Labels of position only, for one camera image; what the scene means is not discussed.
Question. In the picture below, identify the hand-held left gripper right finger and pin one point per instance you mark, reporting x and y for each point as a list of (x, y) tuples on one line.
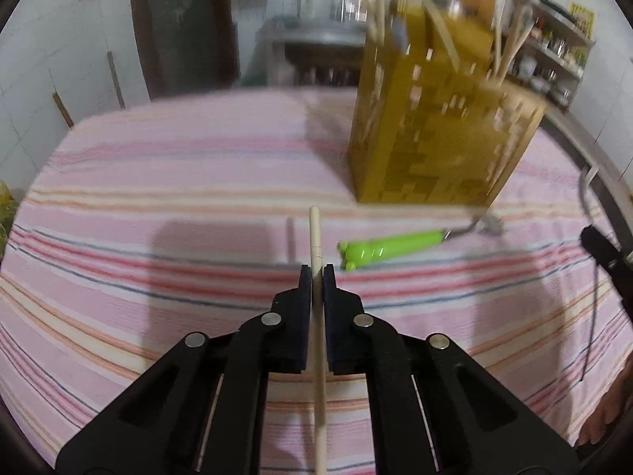
[(330, 289)]

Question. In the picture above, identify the yellow wall poster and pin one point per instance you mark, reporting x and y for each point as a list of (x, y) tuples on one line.
[(581, 16)]

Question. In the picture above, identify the wooden stick on wall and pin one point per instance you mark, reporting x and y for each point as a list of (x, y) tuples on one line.
[(63, 109), (116, 81)]

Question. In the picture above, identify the metal sink counter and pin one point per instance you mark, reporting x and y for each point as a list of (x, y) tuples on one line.
[(306, 44)]

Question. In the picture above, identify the round-headed wooden ladle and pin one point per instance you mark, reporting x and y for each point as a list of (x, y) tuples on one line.
[(524, 2)]

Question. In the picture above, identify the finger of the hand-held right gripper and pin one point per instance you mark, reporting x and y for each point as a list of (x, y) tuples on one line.
[(606, 252)]

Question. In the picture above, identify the yellow plastic utensil holder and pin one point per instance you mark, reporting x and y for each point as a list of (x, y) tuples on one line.
[(435, 128)]

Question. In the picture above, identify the wooden spoon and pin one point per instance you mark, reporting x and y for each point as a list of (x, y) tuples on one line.
[(512, 52)]

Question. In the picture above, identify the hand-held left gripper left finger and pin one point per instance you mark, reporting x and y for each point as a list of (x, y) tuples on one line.
[(304, 289)]

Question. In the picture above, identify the dark brown door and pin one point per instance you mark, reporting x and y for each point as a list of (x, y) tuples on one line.
[(185, 29)]

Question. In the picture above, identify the pink striped tablecloth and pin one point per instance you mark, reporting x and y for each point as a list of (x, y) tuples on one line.
[(173, 208)]

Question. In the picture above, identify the person's foot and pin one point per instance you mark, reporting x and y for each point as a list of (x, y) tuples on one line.
[(606, 415)]

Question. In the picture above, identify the yellow plastic bag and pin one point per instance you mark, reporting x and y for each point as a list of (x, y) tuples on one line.
[(5, 212)]

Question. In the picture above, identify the metal kitchen shelf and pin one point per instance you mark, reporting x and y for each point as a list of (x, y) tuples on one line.
[(559, 54)]

